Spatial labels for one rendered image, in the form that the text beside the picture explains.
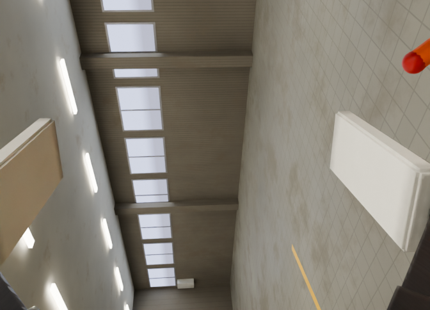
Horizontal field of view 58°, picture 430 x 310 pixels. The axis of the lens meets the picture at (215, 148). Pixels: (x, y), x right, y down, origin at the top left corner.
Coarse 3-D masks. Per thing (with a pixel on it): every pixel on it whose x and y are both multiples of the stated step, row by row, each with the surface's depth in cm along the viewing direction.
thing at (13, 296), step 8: (0, 272) 8; (0, 280) 8; (0, 288) 7; (8, 288) 7; (0, 296) 7; (8, 296) 7; (16, 296) 7; (0, 304) 7; (8, 304) 7; (16, 304) 7
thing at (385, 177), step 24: (336, 120) 18; (360, 120) 17; (336, 144) 18; (360, 144) 16; (384, 144) 14; (336, 168) 18; (360, 168) 16; (384, 168) 14; (408, 168) 12; (360, 192) 16; (384, 192) 14; (408, 192) 12; (384, 216) 14; (408, 216) 12; (408, 240) 13
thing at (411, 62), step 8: (416, 48) 40; (424, 48) 39; (408, 56) 39; (416, 56) 39; (424, 56) 39; (408, 64) 39; (416, 64) 39; (424, 64) 39; (408, 72) 40; (416, 72) 40
